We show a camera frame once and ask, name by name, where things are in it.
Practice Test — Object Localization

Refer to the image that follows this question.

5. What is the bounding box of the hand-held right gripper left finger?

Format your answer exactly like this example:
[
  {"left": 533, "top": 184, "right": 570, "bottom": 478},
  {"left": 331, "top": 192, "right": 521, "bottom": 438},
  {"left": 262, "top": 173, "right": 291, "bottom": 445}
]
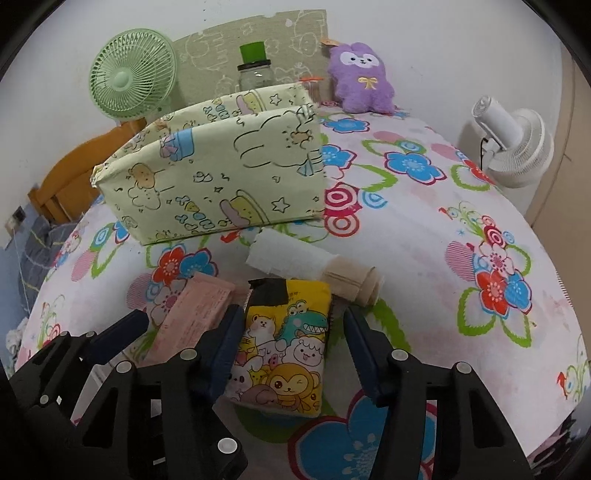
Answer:
[{"left": 76, "top": 304, "right": 247, "bottom": 480}]

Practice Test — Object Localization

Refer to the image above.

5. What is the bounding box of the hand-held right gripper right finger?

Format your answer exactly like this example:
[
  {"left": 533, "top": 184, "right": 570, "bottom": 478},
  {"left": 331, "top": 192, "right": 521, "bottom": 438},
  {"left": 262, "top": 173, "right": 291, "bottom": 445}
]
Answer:
[{"left": 344, "top": 305, "right": 532, "bottom": 480}]

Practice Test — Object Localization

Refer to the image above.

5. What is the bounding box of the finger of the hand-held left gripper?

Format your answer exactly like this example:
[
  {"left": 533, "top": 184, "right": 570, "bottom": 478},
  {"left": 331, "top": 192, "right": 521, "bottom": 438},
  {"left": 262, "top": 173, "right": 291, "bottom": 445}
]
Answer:
[{"left": 9, "top": 308, "right": 149, "bottom": 394}]

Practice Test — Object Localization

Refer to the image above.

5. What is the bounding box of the pink packet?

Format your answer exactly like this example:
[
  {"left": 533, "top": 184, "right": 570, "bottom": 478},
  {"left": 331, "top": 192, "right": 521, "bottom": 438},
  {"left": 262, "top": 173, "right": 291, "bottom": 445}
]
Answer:
[{"left": 143, "top": 271, "right": 236, "bottom": 365}]

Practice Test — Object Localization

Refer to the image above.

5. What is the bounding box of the yellow cartoon pouch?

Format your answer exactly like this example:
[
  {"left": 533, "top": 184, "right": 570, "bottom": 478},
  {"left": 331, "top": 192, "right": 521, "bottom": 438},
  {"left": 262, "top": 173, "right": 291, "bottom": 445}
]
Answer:
[{"left": 225, "top": 277, "right": 333, "bottom": 418}]

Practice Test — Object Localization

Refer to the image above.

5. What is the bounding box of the cartoon print fabric storage box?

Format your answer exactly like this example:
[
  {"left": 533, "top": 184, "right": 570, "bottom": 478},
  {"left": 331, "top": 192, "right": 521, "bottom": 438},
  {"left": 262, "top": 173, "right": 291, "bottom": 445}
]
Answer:
[{"left": 91, "top": 82, "right": 326, "bottom": 246}]

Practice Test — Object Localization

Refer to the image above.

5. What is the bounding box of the beige rolled cloth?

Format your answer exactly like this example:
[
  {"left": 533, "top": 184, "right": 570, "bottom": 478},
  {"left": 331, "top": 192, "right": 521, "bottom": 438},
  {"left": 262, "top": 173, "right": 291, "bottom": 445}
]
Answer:
[{"left": 322, "top": 258, "right": 386, "bottom": 306}]

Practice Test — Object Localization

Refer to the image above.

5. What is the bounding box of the white rolled cloth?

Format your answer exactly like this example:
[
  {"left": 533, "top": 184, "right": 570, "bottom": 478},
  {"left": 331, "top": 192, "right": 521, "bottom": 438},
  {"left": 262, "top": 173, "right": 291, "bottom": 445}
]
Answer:
[{"left": 246, "top": 230, "right": 334, "bottom": 288}]

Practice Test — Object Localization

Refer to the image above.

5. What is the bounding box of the grey striped blanket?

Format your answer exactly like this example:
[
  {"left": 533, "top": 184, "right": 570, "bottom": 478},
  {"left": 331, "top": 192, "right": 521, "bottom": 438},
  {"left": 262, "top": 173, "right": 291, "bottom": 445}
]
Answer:
[{"left": 11, "top": 215, "right": 77, "bottom": 315}]

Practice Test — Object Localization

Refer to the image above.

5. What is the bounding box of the wooden chair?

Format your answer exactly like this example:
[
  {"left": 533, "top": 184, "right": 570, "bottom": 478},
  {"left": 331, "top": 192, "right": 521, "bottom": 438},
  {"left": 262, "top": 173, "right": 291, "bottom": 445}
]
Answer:
[{"left": 28, "top": 121, "right": 144, "bottom": 222}]

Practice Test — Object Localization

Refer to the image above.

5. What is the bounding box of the beige door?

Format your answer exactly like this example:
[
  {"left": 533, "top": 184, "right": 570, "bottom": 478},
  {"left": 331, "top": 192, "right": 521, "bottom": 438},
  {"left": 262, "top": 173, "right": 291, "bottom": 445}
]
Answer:
[{"left": 524, "top": 41, "right": 585, "bottom": 227}]

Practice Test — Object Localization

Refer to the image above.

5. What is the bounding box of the green desk fan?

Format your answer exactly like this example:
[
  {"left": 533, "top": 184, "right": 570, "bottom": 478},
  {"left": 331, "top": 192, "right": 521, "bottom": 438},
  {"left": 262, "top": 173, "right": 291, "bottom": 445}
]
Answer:
[{"left": 89, "top": 28, "right": 178, "bottom": 123}]

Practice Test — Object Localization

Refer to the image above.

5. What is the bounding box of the white standing fan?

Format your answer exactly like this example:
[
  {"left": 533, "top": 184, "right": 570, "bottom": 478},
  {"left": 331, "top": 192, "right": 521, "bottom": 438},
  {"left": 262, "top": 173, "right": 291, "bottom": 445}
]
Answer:
[{"left": 471, "top": 95, "right": 555, "bottom": 189}]

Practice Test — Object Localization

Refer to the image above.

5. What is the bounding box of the purple plush bunny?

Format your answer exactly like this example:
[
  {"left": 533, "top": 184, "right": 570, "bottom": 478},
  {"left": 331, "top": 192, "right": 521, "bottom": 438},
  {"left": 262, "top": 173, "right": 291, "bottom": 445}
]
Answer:
[{"left": 322, "top": 39, "right": 397, "bottom": 115}]

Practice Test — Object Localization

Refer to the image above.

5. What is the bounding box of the small jar with orange lid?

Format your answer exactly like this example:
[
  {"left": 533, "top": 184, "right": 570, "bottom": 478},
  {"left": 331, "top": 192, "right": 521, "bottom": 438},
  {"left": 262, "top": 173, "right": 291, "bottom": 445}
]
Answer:
[{"left": 300, "top": 76, "right": 324, "bottom": 104}]

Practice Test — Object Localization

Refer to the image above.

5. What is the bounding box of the glass jar with green lid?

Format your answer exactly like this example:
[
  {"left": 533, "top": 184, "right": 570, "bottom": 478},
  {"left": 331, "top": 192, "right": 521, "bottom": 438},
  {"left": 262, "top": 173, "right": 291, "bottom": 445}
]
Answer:
[{"left": 237, "top": 41, "right": 274, "bottom": 93}]

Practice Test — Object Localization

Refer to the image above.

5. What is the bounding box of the green patterned board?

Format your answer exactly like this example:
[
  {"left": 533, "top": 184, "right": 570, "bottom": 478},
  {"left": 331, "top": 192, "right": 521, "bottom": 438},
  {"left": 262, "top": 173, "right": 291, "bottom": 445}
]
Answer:
[{"left": 172, "top": 10, "right": 333, "bottom": 107}]

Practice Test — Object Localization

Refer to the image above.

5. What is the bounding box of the wall socket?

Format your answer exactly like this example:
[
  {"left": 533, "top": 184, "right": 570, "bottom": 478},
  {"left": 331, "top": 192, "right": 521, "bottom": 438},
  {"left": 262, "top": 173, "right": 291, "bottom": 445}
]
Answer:
[{"left": 4, "top": 208, "right": 26, "bottom": 236}]

